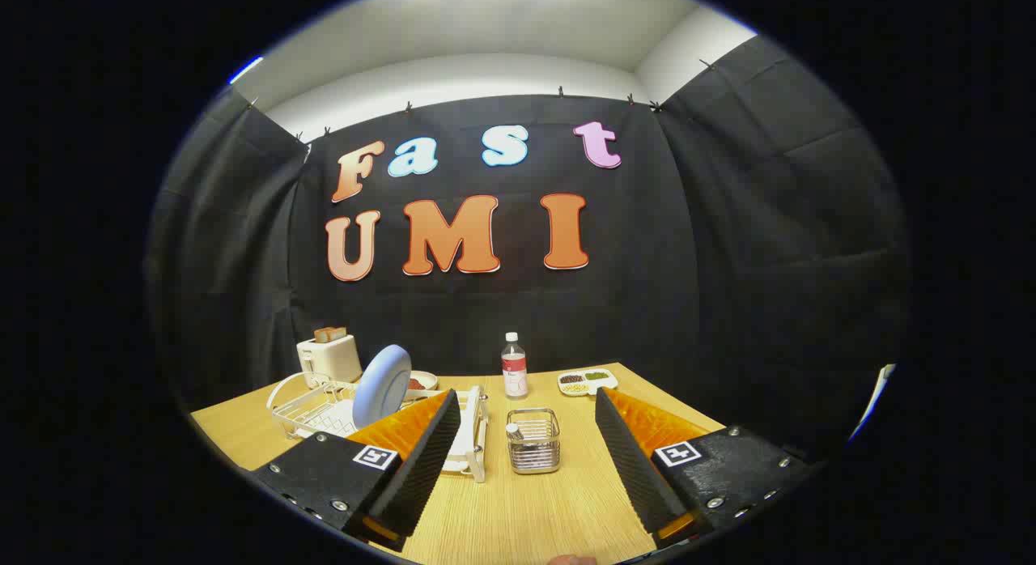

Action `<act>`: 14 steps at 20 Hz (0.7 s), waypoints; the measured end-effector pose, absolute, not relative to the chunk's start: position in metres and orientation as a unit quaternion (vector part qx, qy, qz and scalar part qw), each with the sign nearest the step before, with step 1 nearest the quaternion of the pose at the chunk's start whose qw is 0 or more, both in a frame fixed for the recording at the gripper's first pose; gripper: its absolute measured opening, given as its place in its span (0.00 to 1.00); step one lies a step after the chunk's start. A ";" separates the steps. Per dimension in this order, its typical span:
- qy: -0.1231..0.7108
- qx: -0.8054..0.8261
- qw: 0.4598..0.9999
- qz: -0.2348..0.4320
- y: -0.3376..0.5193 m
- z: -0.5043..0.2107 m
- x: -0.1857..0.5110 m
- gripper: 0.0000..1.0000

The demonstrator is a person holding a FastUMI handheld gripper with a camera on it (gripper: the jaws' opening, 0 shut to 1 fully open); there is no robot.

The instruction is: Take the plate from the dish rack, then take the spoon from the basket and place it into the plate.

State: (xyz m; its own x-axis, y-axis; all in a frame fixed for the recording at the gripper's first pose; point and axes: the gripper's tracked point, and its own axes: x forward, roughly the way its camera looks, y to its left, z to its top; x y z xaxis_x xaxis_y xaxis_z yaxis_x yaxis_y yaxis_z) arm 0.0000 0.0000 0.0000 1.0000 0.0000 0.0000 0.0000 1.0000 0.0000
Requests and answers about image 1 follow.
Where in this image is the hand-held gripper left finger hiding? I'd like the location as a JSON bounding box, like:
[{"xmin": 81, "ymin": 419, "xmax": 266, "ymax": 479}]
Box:
[{"xmin": 249, "ymin": 389, "xmax": 462, "ymax": 552}]

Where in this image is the clear plastic bottle red label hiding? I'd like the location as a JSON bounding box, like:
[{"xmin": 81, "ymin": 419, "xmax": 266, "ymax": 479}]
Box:
[{"xmin": 501, "ymin": 332, "xmax": 529, "ymax": 399}]

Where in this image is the black backdrop cloth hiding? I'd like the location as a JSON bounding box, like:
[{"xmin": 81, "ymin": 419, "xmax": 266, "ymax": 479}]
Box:
[{"xmin": 144, "ymin": 35, "xmax": 911, "ymax": 469}]

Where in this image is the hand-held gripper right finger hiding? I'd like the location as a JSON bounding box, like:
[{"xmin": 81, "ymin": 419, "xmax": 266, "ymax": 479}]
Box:
[{"xmin": 595, "ymin": 387, "xmax": 813, "ymax": 550}]

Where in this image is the metal wire basket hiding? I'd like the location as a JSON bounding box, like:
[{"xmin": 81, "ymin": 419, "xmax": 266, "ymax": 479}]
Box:
[{"xmin": 507, "ymin": 408, "xmax": 561, "ymax": 474}]

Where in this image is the blue plate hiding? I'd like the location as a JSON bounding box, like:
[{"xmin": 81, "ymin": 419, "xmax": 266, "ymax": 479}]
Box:
[{"xmin": 353, "ymin": 345, "xmax": 413, "ymax": 429}]

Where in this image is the white divided dish with beans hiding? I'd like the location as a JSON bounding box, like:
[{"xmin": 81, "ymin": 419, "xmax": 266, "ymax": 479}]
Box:
[{"xmin": 557, "ymin": 368, "xmax": 618, "ymax": 397}]

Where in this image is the white wire dish rack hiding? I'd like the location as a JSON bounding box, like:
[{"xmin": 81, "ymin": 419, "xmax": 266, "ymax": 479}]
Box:
[{"xmin": 267, "ymin": 372, "xmax": 490, "ymax": 483}]

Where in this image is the white toaster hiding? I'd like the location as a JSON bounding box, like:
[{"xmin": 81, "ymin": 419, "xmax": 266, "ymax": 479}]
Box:
[{"xmin": 296, "ymin": 334, "xmax": 363, "ymax": 385}]

